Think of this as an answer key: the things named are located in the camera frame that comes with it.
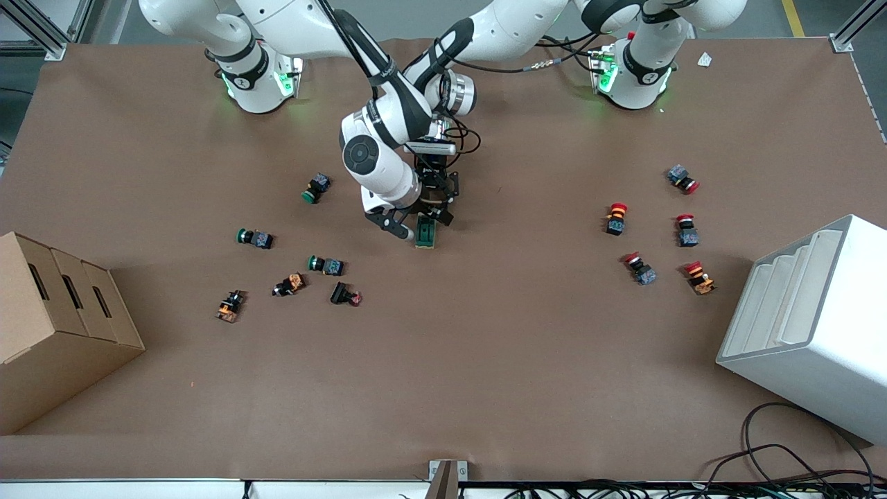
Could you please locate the green load switch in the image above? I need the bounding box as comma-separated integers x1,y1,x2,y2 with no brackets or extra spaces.
414,212,439,250

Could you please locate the brown table mat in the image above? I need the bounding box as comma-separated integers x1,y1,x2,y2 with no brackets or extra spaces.
0,33,887,483

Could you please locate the red mushroom button orange block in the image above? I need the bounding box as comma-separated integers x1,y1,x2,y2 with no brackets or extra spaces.
604,202,630,237
683,260,717,297

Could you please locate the brown cardboard box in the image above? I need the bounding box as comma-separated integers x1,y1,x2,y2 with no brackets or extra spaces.
0,231,147,437

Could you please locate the white stepped storage rack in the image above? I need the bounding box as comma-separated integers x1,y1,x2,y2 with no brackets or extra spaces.
715,213,887,446

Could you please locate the green push button switch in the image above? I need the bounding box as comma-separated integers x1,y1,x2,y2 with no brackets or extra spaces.
307,254,346,277
236,227,276,251
301,173,333,205

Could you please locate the black button switch red block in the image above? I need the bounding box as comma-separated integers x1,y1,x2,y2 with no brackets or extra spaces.
329,281,364,308

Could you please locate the black orange button switch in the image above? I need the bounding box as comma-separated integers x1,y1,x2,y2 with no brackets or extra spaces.
272,272,308,298
215,289,247,324

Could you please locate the metal bracket with post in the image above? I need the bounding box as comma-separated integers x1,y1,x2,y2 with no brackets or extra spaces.
424,459,469,499

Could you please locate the black cable bundle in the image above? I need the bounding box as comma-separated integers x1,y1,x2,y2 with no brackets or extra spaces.
499,478,887,499

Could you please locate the white table edge rail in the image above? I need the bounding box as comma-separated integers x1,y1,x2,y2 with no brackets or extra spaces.
0,478,887,499

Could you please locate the black looping cable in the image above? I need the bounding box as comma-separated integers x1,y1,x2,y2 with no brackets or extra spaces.
693,401,887,499

